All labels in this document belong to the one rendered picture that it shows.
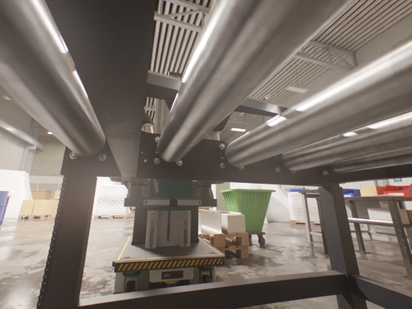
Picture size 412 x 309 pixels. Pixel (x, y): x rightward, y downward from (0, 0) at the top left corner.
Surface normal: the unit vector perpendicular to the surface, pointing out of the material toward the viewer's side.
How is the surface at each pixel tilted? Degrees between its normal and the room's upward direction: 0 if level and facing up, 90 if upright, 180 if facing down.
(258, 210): 101
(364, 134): 87
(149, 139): 90
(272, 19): 160
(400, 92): 132
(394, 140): 126
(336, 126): 149
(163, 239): 90
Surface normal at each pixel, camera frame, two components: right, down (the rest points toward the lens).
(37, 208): 0.32, -0.24
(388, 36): -0.95, -0.08
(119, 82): -0.01, 0.97
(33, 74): 0.56, 0.83
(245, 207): 0.15, -0.07
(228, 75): -0.42, 0.84
